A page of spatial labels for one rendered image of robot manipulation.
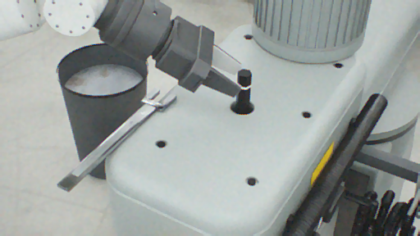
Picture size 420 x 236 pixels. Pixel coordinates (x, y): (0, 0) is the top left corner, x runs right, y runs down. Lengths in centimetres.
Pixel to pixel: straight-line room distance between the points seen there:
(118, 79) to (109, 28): 254
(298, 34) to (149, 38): 29
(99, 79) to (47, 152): 61
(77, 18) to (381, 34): 79
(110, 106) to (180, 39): 228
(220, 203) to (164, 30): 24
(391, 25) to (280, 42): 47
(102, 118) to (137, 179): 235
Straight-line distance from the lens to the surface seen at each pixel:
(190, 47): 87
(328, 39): 104
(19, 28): 90
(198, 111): 94
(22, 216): 343
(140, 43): 85
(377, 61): 136
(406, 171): 129
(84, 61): 349
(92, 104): 314
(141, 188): 84
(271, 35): 107
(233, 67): 94
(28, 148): 381
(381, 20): 149
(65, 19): 83
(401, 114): 154
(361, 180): 146
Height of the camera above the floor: 248
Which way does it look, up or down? 40 degrees down
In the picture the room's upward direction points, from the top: 1 degrees clockwise
